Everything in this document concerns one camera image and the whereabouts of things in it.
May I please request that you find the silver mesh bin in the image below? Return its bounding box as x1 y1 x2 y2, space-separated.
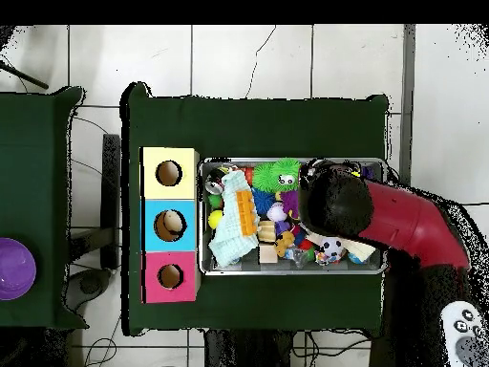
197 156 388 276

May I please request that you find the wooden box with three holes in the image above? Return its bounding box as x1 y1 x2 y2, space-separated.
138 146 202 305

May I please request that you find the orange plastic building block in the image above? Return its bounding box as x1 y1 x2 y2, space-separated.
235 189 259 236

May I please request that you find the light blue knitted cloth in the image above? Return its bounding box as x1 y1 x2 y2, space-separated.
207 169 261 269

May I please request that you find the yellow ball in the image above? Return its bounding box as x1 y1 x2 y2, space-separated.
207 208 224 230

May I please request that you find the purple spiky toy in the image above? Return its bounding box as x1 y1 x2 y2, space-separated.
280 189 301 220

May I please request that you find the large green spiky ball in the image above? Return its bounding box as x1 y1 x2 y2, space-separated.
269 157 305 193

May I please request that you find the brown plush toy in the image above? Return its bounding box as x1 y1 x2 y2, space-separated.
273 230 296 258

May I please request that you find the dark green table cloth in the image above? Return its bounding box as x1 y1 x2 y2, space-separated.
120 81 391 337
0 86 89 332

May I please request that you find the small soccer ball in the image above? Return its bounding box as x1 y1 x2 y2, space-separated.
319 235 346 259

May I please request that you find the black stand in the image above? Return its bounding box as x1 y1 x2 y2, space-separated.
62 133 122 313

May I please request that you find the purple bowl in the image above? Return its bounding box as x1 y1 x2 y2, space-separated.
0 237 37 301

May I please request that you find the black rod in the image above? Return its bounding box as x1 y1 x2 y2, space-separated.
0 60 50 90

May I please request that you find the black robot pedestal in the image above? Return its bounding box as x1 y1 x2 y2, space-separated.
203 328 295 367

